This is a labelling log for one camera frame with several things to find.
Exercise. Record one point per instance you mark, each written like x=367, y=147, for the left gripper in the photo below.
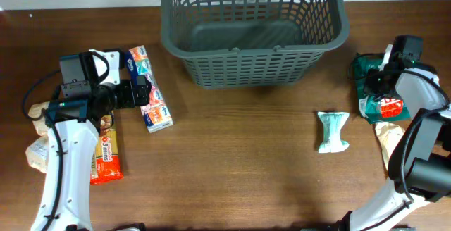
x=130, y=98

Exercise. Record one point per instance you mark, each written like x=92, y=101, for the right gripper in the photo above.
x=370, y=76

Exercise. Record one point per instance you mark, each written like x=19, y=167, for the green Nescafe coffee bag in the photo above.
x=374, y=108

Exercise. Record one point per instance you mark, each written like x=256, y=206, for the beige paper pouch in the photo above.
x=388, y=135

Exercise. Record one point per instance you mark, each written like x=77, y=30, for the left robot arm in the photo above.
x=73, y=122

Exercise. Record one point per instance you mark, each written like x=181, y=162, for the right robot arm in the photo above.
x=416, y=175

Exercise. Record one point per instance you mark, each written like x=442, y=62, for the Kleenex tissue multipack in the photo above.
x=155, y=114

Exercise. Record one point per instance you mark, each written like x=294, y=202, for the small teal white packet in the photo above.
x=332, y=122

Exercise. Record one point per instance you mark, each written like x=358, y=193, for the San Remo spaghetti packet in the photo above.
x=106, y=165

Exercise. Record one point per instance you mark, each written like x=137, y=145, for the dark grey plastic basket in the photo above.
x=250, y=43

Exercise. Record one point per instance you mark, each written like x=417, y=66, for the crumpled clear plastic pouch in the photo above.
x=38, y=152

